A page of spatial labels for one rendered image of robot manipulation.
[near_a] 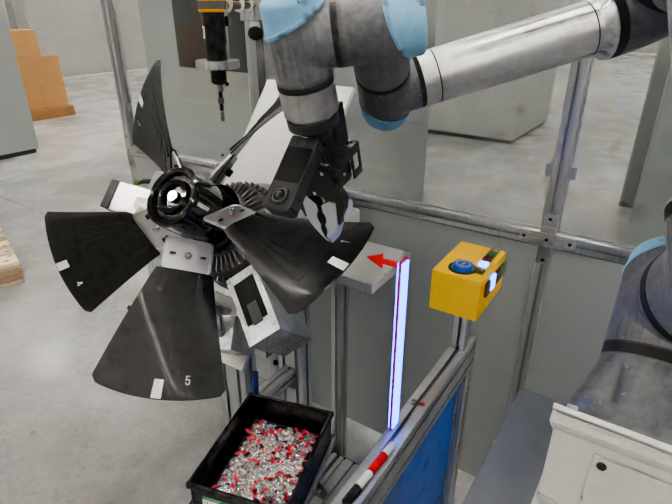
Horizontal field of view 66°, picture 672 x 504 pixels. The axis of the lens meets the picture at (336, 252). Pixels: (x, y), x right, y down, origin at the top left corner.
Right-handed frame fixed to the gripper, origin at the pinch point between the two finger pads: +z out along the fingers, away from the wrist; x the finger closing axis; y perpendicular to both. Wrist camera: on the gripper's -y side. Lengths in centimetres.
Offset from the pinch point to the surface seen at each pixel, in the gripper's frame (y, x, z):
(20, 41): 333, 757, 122
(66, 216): -10, 58, 3
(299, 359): 14, 32, 66
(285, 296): -10.3, 2.1, 4.3
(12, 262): 30, 271, 122
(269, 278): -8.8, 6.1, 3.3
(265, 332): -8.7, 12.1, 19.4
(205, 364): -19.1, 17.7, 19.4
